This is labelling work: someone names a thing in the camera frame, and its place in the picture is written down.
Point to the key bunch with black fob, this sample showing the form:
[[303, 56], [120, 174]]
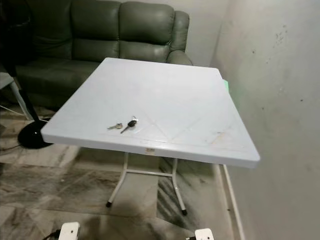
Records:
[[132, 123]]

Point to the black standing fan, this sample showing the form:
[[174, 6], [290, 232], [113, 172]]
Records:
[[32, 136]]

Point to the small white side table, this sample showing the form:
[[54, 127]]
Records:
[[5, 80]]

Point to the green leather sofa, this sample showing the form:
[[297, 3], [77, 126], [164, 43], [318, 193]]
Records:
[[95, 30]]

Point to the white folding table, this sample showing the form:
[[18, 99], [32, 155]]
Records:
[[155, 100]]

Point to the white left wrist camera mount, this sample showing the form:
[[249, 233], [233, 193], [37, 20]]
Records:
[[69, 231]]

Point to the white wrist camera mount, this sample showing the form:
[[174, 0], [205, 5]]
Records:
[[204, 235], [69, 231]]

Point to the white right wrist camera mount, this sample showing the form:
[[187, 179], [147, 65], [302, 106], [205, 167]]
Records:
[[204, 235]]

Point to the white wall conduit pipe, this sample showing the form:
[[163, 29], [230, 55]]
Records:
[[233, 200]]

